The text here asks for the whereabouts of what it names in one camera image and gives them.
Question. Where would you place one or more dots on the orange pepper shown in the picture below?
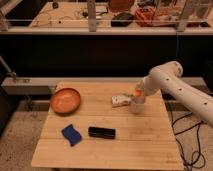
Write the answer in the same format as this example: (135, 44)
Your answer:
(137, 93)

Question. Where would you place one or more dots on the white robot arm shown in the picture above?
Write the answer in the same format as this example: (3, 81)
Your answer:
(166, 77)

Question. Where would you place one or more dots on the orange wooden bowl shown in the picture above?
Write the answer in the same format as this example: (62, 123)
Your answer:
(65, 101)

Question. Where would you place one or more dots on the black rectangular case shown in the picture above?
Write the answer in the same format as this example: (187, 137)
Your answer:
(102, 132)

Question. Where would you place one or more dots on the blue sponge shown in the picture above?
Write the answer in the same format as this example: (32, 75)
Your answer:
(72, 135)

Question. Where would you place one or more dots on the black object on bench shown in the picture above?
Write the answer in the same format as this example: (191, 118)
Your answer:
(122, 20)

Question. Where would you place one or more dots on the orange crate on bench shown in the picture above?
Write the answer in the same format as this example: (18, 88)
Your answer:
(145, 17)

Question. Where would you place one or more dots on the grey metal rail beam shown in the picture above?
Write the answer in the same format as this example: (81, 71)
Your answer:
(46, 85)

